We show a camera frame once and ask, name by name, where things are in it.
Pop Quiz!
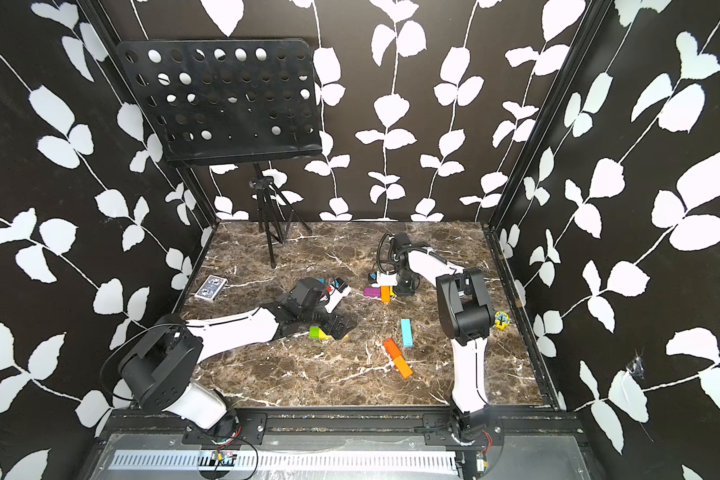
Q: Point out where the orange block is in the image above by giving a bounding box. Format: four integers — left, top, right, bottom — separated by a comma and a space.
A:
393, 356, 413, 379
380, 286, 391, 303

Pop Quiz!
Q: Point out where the red block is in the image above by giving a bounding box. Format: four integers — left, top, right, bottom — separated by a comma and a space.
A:
382, 339, 402, 360

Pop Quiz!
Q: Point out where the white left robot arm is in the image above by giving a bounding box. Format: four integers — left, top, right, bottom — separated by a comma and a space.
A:
117, 277, 357, 448

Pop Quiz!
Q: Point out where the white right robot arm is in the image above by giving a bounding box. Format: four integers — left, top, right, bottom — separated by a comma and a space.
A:
373, 233, 496, 444

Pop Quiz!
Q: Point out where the light blue block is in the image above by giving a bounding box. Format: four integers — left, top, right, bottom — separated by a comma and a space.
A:
400, 319, 414, 348

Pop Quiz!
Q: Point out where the orange block front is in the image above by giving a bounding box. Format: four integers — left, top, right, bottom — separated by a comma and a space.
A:
393, 356, 413, 379

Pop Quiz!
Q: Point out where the yellow tape roll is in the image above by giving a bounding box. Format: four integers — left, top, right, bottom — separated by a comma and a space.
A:
494, 311, 511, 330

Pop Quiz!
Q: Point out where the white perforated strip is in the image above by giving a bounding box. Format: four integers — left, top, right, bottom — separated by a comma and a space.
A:
105, 450, 457, 474

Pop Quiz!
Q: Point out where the black music stand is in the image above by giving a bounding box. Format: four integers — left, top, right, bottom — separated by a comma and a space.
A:
117, 38, 322, 244

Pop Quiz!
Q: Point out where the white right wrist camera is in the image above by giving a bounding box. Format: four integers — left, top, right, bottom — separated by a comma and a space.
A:
368, 271, 398, 287

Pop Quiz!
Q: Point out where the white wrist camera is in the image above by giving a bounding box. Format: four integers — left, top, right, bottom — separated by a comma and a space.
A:
325, 277, 352, 313
368, 271, 398, 287

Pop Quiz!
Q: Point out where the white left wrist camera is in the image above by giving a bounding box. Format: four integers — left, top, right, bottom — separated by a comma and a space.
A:
325, 277, 352, 313

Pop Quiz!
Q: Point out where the black front rail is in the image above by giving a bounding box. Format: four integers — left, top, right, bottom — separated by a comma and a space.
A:
102, 405, 587, 449

